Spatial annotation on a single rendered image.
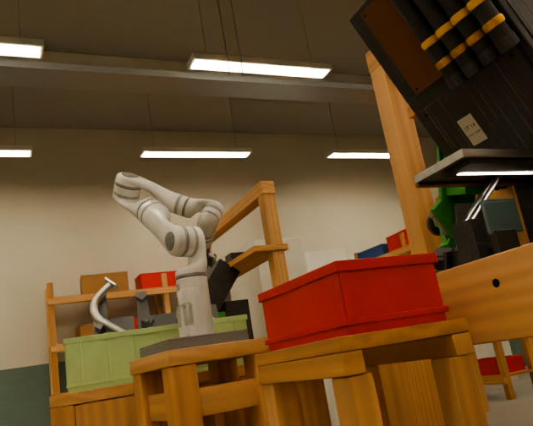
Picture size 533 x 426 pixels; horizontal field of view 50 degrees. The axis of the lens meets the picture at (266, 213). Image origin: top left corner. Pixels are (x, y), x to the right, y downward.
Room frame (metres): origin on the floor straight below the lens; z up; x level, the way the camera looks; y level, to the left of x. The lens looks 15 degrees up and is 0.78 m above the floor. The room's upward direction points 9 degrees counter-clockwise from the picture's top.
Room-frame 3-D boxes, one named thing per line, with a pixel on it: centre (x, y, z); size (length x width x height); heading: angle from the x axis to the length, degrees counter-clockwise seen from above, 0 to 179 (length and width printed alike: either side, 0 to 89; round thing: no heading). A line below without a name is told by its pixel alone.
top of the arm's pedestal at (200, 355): (1.68, 0.25, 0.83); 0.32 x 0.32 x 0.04; 33
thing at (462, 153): (1.26, -0.55, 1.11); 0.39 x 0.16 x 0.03; 116
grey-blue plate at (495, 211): (1.23, -0.50, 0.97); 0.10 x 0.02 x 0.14; 116
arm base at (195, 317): (1.68, 0.25, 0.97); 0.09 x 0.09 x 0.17; 39
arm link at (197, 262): (1.68, 0.25, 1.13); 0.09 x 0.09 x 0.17; 41
